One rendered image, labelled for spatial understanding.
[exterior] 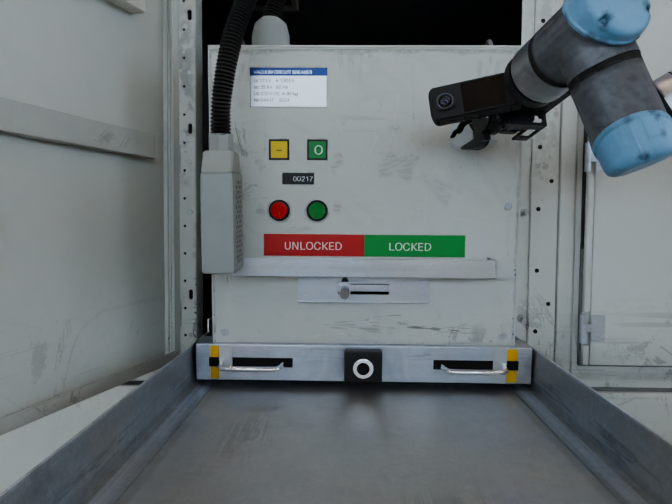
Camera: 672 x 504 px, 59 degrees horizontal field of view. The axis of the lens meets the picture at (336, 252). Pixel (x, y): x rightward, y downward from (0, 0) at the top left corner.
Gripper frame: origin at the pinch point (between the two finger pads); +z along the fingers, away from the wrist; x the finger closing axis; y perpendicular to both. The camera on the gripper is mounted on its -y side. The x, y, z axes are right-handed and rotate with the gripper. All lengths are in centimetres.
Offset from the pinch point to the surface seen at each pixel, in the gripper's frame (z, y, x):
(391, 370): 13.9, -7.6, -34.1
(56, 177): 6, -57, -6
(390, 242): 8.5, -8.1, -14.3
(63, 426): 42, -62, -41
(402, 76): 0.1, -7.1, 10.0
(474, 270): 3.0, 3.1, -19.9
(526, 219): 13.3, 19.7, -8.9
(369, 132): 4.0, -11.8, 2.3
